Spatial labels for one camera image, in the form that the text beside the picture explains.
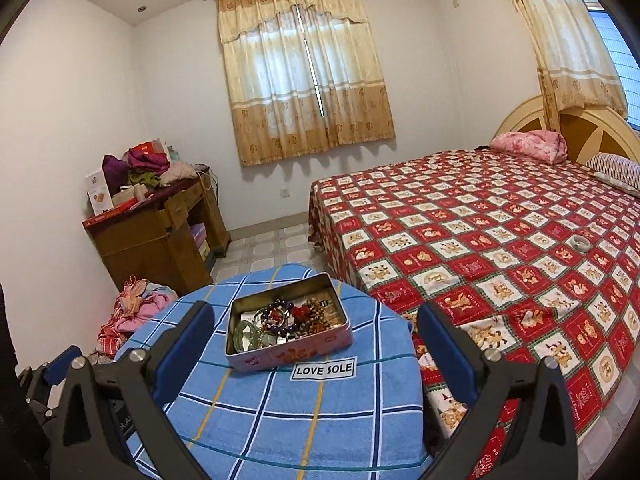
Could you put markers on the flat red box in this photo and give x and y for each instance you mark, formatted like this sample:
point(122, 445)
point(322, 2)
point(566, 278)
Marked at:
point(110, 215)

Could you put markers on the small round white object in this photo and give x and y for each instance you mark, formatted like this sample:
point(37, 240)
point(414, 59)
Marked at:
point(581, 242)

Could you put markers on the silver metal bangle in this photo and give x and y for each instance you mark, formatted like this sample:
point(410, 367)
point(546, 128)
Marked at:
point(260, 317)

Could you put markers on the stacked boxes under desk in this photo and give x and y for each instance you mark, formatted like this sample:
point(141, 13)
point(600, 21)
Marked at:
point(200, 242)

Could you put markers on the red tassel pendant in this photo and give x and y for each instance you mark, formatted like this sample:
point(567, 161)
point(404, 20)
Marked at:
point(301, 313)

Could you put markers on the green jade bangle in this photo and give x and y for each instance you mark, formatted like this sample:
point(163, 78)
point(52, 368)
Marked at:
point(242, 335)

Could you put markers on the pink tin box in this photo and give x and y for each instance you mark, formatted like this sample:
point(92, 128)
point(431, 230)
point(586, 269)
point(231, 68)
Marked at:
point(300, 355)

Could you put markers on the pink pillow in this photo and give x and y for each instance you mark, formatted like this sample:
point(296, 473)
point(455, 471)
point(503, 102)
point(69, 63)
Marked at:
point(530, 145)

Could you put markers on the beige patterned side curtain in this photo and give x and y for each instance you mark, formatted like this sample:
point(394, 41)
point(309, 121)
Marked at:
point(565, 35)

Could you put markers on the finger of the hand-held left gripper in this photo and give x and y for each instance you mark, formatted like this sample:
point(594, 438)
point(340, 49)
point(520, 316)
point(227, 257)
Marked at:
point(62, 362)

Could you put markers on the beige patterned window curtain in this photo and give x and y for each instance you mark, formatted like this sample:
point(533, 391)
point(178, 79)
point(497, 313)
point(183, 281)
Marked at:
point(300, 85)

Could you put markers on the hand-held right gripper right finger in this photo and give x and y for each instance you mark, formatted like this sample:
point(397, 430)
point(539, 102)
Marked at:
point(452, 355)

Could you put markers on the pink clothes pile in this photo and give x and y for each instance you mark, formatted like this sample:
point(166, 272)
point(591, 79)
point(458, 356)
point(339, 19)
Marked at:
point(135, 310)

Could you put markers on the cream wooden headboard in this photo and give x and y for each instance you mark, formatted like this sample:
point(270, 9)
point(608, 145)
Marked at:
point(600, 135)

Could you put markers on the clothes pile on desk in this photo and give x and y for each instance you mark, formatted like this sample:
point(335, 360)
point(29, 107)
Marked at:
point(150, 165)

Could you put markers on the white cardboard box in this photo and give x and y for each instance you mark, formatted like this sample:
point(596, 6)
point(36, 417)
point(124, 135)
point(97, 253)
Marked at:
point(97, 192)

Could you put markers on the red patterned bedspread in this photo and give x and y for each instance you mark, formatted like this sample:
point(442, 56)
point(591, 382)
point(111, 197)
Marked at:
point(475, 220)

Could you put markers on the striped pillow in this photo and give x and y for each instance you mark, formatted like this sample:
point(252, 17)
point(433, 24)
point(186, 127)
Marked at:
point(617, 170)

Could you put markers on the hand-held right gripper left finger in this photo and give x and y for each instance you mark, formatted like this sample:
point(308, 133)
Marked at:
point(185, 345)

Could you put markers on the wall socket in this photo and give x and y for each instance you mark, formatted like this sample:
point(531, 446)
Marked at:
point(285, 192)

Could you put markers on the brown wooden desk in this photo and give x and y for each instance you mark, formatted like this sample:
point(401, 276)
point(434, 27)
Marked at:
point(145, 245)

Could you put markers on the blue plaid towel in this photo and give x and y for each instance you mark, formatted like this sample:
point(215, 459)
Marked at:
point(300, 410)

